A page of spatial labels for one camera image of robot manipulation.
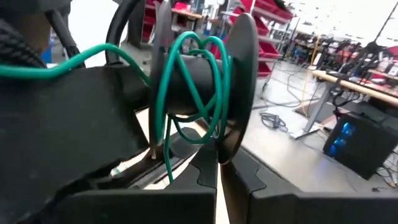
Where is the black floor cable bundle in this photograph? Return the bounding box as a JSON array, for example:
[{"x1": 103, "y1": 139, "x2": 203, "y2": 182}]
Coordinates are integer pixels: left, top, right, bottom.
[{"x1": 259, "y1": 111, "x2": 289, "y2": 130}]

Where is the thin green wire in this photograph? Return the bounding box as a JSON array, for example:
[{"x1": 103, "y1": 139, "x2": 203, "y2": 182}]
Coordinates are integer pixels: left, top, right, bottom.
[{"x1": 0, "y1": 30, "x2": 234, "y2": 184}]

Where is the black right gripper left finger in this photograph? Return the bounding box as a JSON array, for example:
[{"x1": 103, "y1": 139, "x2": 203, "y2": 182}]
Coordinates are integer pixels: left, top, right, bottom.
[{"x1": 55, "y1": 141, "x2": 219, "y2": 224}]

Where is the black plastic wire spool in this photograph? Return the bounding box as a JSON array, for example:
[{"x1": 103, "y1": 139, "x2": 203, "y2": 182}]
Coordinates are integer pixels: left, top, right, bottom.
[{"x1": 148, "y1": 0, "x2": 259, "y2": 166}]

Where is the long wooden edged desk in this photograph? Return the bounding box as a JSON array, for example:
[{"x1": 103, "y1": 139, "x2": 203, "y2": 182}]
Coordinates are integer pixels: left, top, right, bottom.
[{"x1": 289, "y1": 70, "x2": 398, "y2": 141}]

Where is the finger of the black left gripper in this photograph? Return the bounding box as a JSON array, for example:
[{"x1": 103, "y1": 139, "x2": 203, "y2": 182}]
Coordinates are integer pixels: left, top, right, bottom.
[
  {"x1": 170, "y1": 126, "x2": 205, "y2": 156},
  {"x1": 119, "y1": 65, "x2": 152, "y2": 112}
]

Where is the cluttered robot workbench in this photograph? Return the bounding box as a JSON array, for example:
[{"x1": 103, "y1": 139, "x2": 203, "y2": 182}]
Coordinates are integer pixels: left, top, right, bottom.
[{"x1": 292, "y1": 30, "x2": 398, "y2": 82}]

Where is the black computer with blue lights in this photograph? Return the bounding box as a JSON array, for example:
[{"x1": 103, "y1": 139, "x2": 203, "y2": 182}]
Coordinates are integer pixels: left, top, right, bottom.
[{"x1": 322, "y1": 111, "x2": 398, "y2": 181}]

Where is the red slanted shelf bin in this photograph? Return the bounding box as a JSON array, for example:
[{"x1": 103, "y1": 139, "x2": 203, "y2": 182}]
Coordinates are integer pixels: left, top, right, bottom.
[
  {"x1": 239, "y1": 0, "x2": 295, "y2": 37},
  {"x1": 257, "y1": 61, "x2": 274, "y2": 78},
  {"x1": 257, "y1": 41, "x2": 281, "y2": 60}
]

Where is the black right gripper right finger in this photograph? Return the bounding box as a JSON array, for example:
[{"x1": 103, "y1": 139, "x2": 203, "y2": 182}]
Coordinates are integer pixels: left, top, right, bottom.
[{"x1": 220, "y1": 148, "x2": 398, "y2": 224}]

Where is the metal shelving rack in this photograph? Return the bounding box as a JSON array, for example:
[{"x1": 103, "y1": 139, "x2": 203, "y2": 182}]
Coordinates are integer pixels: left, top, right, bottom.
[{"x1": 217, "y1": 0, "x2": 301, "y2": 91}]

